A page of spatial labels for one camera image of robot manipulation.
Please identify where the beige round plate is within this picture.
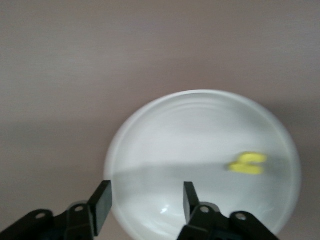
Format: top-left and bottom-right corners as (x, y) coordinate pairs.
(103, 89), (302, 240)

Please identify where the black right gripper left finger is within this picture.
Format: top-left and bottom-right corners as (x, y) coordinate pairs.
(0, 180), (113, 240)

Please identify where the brown table cover mat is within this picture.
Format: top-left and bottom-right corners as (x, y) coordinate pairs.
(0, 0), (320, 240)

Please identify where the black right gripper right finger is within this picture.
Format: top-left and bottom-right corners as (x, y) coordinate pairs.
(176, 181), (280, 240)

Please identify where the yellow foam letter h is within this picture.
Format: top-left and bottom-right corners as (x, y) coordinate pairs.
(226, 151), (267, 176)

